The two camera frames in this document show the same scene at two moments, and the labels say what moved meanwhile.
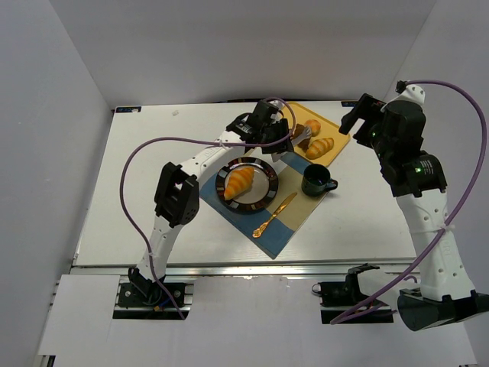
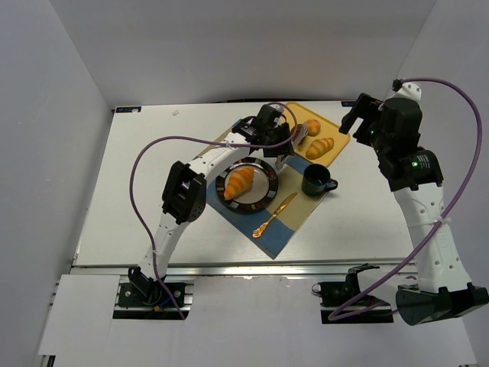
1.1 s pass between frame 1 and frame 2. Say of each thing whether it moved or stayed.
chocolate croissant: moved
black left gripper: stayed
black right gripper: stayed
